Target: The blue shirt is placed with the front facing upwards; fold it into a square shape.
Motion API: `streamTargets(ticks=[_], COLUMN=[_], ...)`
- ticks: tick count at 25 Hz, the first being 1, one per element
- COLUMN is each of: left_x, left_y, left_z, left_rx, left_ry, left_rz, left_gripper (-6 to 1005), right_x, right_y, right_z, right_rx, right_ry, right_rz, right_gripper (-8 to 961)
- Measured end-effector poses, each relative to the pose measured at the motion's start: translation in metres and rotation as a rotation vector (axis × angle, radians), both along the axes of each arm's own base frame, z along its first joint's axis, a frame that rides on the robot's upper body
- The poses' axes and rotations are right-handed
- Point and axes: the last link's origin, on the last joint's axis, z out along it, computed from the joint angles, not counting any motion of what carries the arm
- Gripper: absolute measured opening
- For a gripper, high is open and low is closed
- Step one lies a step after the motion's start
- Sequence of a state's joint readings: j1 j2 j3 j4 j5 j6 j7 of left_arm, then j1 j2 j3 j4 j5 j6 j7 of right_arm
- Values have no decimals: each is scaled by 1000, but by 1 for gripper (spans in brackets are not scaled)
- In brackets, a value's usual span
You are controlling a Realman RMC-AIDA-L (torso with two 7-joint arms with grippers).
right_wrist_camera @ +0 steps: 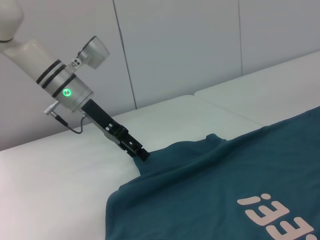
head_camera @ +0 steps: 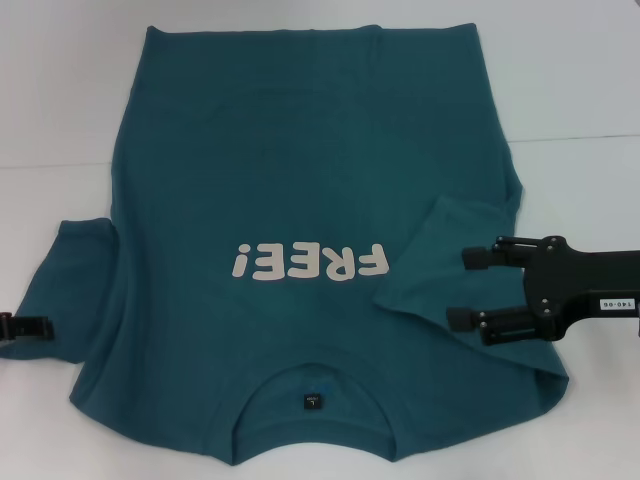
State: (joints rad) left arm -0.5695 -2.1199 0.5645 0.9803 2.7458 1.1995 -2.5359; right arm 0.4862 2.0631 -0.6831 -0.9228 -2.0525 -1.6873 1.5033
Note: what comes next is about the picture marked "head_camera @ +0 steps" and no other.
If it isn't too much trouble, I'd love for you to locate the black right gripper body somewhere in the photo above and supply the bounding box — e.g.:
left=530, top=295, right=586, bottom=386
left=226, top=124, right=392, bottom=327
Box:
left=519, top=233, right=640, bottom=345

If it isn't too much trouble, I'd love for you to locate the teal FREE print T-shirt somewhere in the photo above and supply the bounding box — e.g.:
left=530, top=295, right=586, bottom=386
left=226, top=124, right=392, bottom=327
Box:
left=0, top=22, right=572, bottom=454

